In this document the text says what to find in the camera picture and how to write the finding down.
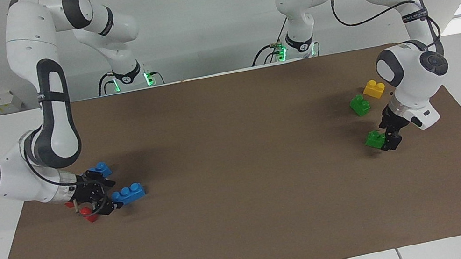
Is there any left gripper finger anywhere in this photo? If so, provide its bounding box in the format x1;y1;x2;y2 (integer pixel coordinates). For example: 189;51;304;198
378;129;405;152

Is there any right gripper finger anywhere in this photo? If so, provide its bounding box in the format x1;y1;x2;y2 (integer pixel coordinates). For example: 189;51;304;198
86;167;117;191
94;195;126;218

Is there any green two-stud brick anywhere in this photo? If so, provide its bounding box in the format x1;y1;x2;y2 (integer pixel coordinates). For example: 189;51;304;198
348;93;373;118
363;128;390;152

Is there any blue three-stud brick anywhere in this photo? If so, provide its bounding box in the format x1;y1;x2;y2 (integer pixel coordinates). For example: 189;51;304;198
109;181;148;209
89;160;113;180

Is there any yellow two-stud brick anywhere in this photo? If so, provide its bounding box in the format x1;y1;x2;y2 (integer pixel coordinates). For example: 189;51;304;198
361;78;387;101

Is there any brown paper mat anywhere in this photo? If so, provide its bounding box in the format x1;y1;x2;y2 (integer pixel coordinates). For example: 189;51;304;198
0;31;461;259

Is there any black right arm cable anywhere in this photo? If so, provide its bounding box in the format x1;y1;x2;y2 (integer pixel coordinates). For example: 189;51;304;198
14;85;115;227

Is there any black right base cable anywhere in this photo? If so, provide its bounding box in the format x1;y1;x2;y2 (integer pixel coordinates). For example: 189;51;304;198
95;71;118;97

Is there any black base cable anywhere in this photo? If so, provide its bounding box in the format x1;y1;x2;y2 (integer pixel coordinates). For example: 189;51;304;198
95;71;118;97
245;19;295;68

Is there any black left base cable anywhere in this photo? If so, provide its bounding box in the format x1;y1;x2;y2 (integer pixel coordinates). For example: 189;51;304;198
245;19;295;68

